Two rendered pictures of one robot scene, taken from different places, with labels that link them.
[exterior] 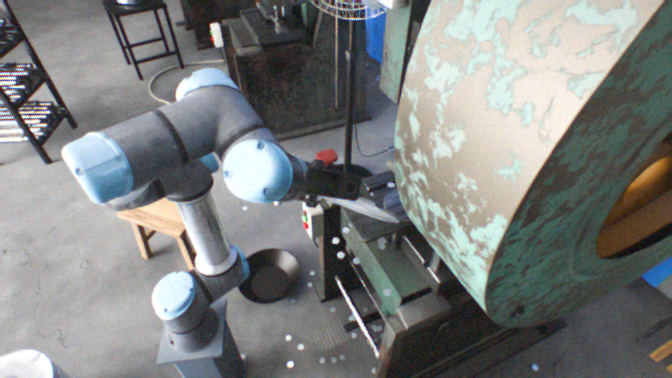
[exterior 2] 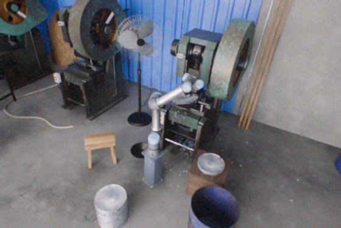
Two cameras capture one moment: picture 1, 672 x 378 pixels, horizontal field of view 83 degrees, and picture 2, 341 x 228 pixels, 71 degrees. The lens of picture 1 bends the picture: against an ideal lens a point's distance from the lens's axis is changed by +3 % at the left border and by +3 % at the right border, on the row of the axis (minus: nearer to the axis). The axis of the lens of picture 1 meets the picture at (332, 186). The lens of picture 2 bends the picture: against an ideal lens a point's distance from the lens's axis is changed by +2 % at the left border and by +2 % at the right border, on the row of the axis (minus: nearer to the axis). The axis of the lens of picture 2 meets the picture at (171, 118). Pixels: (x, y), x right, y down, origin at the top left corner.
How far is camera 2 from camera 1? 1.90 m
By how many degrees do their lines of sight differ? 32
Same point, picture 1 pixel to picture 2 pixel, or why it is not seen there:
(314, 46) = (107, 72)
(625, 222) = not seen: hidden behind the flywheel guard
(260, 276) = (137, 153)
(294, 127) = (103, 107)
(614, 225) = not seen: hidden behind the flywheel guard
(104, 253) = (70, 174)
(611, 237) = not seen: hidden behind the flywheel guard
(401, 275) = (194, 116)
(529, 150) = (230, 70)
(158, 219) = (102, 143)
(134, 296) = (99, 178)
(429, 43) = (215, 63)
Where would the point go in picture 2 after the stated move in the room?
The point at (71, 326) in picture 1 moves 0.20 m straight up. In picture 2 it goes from (86, 196) to (83, 184)
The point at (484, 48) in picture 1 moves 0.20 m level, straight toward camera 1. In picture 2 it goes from (223, 63) to (233, 72)
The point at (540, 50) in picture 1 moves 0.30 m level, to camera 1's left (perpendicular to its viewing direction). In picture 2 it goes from (228, 62) to (204, 69)
